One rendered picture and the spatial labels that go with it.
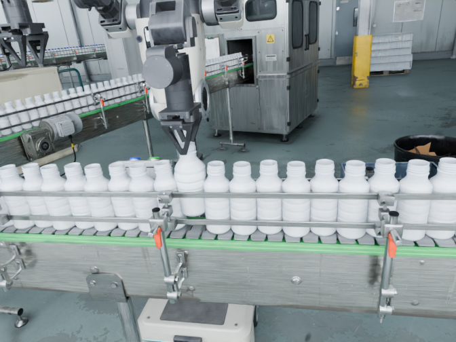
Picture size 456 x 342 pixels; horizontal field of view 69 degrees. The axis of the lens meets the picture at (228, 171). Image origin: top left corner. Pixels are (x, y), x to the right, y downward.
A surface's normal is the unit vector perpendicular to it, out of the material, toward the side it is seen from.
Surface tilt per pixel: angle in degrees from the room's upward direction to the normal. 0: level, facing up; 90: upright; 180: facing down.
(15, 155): 90
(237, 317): 0
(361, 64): 90
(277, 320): 0
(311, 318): 0
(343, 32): 90
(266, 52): 90
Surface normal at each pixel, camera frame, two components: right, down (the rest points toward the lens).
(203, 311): -0.08, -0.92
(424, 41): -0.18, 0.39
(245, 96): -0.47, 0.38
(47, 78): 0.88, 0.11
